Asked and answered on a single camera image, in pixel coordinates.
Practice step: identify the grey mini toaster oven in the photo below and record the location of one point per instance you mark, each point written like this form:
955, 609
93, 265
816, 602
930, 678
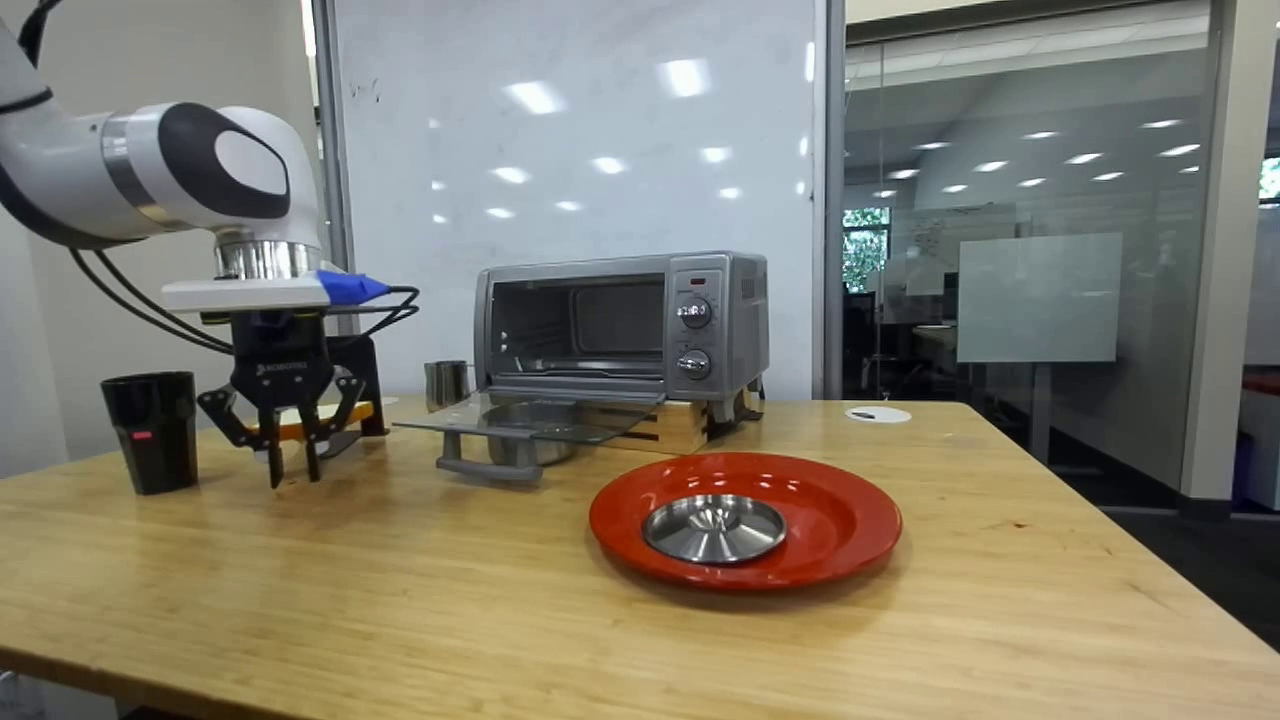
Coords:
721, 326

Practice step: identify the frosted office glass board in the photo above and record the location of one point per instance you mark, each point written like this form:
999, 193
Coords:
1042, 301

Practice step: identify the black metal stand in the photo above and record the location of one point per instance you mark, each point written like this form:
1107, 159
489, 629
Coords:
375, 355

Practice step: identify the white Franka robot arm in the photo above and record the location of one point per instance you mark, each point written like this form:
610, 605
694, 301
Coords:
132, 165

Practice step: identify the large white whiteboard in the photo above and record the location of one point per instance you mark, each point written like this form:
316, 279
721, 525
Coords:
602, 132

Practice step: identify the black plastic cup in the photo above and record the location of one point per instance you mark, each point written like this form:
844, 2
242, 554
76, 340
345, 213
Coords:
150, 432

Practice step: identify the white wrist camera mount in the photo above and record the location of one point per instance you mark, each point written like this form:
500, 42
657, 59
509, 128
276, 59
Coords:
245, 295

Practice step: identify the grey metal frame post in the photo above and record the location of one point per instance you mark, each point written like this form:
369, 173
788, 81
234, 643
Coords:
831, 200

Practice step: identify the steel pot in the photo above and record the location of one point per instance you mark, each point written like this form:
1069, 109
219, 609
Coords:
524, 441

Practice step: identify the red round plate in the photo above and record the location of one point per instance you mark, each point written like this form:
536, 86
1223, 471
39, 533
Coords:
842, 522

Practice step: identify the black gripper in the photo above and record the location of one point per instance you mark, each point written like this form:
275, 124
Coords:
284, 362

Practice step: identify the small steel milk pitcher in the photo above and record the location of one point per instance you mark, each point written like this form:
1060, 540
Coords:
447, 382

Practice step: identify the round steel lid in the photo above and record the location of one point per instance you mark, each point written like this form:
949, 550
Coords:
718, 529

